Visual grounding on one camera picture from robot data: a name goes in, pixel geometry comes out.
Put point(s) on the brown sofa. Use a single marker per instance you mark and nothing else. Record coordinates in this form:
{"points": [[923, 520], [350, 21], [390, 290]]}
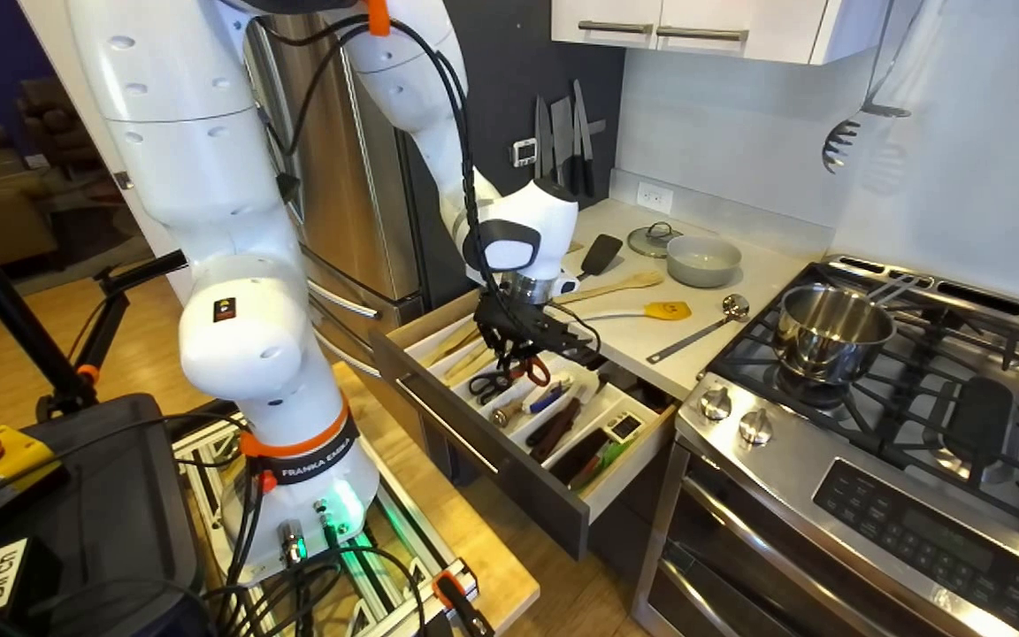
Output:
{"points": [[2, 199]]}

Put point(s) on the white wall cabinet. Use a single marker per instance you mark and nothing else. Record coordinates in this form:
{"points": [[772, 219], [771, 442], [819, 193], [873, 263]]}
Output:
{"points": [[711, 21]]}

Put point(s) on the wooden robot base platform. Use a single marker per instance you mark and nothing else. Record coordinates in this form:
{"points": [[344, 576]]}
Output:
{"points": [[461, 533]]}

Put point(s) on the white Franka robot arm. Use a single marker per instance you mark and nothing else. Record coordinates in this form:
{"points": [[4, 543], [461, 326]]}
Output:
{"points": [[212, 179]]}

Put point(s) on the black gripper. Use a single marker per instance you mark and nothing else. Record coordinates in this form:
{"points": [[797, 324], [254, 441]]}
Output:
{"points": [[516, 316]]}

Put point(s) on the wide wooden spatula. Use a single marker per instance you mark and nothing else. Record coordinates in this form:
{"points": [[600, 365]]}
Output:
{"points": [[455, 346]]}

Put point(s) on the grey round lid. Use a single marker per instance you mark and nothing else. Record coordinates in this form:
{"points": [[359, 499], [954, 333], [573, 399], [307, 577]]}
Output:
{"points": [[654, 237]]}

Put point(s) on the metal ladle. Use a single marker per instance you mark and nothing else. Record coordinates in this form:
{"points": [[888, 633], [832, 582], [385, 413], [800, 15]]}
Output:
{"points": [[698, 331]]}

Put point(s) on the hanging slotted spoon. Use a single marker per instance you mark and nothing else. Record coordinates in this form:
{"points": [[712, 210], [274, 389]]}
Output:
{"points": [[849, 144]]}

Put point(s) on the white wall switch box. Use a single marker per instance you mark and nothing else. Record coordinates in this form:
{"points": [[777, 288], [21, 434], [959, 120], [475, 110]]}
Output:
{"points": [[525, 153]]}

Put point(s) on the stainless steel gas range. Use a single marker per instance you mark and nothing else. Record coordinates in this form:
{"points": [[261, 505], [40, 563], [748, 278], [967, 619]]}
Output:
{"points": [[888, 495]]}

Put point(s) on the blue and white can opener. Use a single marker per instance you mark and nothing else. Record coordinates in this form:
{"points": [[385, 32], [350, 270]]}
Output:
{"points": [[549, 394]]}

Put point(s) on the stainless steel refrigerator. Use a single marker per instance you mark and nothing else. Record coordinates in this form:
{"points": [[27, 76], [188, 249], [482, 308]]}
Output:
{"points": [[356, 179]]}

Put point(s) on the black control box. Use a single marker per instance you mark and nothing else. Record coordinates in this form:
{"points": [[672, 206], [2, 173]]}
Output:
{"points": [[97, 533]]}

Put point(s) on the black nylon turner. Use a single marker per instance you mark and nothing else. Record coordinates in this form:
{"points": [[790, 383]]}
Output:
{"points": [[603, 251]]}

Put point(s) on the white wall outlet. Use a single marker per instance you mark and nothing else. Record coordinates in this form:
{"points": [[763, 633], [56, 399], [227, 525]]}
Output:
{"points": [[658, 197]]}

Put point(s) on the black tripod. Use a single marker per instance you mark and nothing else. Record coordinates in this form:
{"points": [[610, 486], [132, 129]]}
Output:
{"points": [[17, 319]]}

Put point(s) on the wooden drawer with grey front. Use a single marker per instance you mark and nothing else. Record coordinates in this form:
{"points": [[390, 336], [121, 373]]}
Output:
{"points": [[498, 466]]}

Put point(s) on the grey bowl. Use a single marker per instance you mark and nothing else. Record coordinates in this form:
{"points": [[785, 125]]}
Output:
{"points": [[707, 263]]}

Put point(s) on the stainless steel pot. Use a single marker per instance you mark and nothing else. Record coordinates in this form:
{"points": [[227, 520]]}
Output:
{"points": [[831, 331]]}

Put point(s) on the white cutlery organiser tray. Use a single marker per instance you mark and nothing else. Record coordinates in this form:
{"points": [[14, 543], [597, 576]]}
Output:
{"points": [[628, 453]]}

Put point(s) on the wall-mounted kitchen knife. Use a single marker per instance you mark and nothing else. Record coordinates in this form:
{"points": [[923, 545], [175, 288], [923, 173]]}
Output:
{"points": [[560, 144], [542, 144], [583, 137]]}

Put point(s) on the wooden spoon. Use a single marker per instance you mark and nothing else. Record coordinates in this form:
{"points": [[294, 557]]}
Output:
{"points": [[616, 288]]}

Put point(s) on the range hood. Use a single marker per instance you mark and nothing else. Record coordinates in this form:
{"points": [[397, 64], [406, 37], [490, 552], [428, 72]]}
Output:
{"points": [[911, 59]]}

